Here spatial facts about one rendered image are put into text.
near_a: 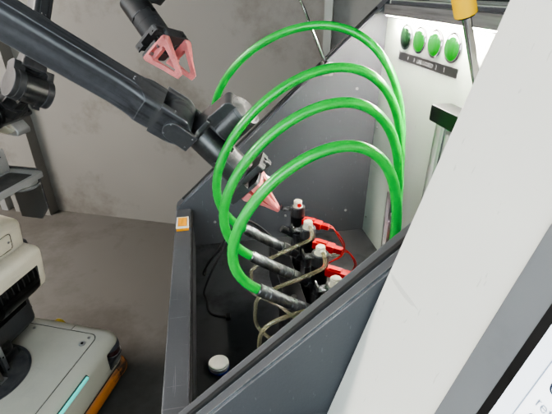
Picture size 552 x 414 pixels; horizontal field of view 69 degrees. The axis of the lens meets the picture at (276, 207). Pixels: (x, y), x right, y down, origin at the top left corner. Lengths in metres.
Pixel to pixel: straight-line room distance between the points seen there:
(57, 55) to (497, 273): 0.62
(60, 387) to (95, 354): 0.16
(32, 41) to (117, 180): 2.34
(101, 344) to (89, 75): 1.25
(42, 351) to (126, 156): 1.47
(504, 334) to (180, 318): 0.57
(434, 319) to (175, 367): 0.44
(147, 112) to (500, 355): 0.57
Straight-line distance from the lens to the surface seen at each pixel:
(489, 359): 0.34
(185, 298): 0.81
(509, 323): 0.33
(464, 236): 0.37
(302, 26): 0.77
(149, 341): 2.10
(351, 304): 0.47
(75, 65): 0.70
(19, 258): 1.36
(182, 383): 0.68
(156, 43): 0.88
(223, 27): 2.38
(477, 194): 0.36
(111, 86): 0.69
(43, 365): 1.77
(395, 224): 0.56
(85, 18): 2.76
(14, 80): 1.23
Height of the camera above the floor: 1.47
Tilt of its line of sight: 29 degrees down
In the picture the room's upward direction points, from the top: straight up
